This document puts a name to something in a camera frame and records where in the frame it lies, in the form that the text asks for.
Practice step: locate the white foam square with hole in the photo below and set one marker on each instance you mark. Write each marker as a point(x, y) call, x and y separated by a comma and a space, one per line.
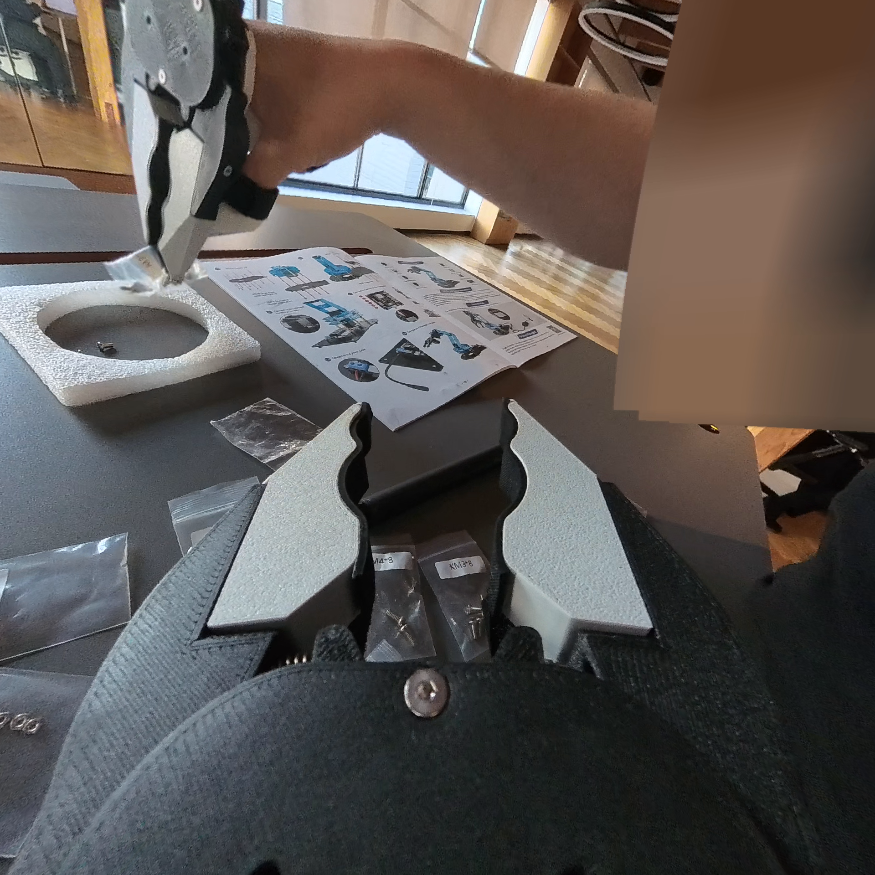
point(232, 348)

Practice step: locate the printed instruction booklet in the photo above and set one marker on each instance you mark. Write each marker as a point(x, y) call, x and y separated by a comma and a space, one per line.
point(383, 321)

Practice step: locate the clear bag with red strip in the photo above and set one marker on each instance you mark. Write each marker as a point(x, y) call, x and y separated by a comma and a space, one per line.
point(266, 430)

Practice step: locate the dark grey desk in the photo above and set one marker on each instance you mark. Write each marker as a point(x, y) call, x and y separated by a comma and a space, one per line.
point(102, 465)

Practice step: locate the person's right forearm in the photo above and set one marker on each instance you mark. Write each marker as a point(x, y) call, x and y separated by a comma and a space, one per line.
point(513, 157)

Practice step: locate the clear bag of silver screws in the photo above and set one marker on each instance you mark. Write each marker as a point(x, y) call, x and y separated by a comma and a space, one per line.
point(137, 263)

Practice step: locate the clear bag of silver nuts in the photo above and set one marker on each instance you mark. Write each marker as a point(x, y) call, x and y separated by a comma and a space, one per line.
point(27, 752)

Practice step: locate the black chair base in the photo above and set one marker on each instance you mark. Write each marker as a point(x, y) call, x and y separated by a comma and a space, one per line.
point(813, 478)

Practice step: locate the person's right hand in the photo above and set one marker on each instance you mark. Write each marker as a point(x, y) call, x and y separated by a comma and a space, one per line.
point(307, 102)

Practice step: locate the large glazed window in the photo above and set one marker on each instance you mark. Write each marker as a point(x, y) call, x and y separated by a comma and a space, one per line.
point(389, 171)

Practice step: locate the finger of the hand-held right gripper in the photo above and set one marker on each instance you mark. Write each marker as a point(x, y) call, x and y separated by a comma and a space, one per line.
point(143, 150)
point(195, 191)

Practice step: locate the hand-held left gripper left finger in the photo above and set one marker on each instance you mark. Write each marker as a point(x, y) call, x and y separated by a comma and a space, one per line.
point(294, 547)

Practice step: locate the labelled clear screw bag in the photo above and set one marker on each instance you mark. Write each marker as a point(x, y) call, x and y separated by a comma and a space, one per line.
point(465, 595)
point(400, 601)
point(198, 513)

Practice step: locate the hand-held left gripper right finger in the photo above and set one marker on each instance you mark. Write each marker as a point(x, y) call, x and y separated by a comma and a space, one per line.
point(581, 547)

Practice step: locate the person's black clothing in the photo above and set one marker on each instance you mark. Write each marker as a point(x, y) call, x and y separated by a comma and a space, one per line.
point(820, 683)

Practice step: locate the large clear parts bag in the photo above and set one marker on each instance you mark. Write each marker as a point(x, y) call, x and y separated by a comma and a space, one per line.
point(61, 595)

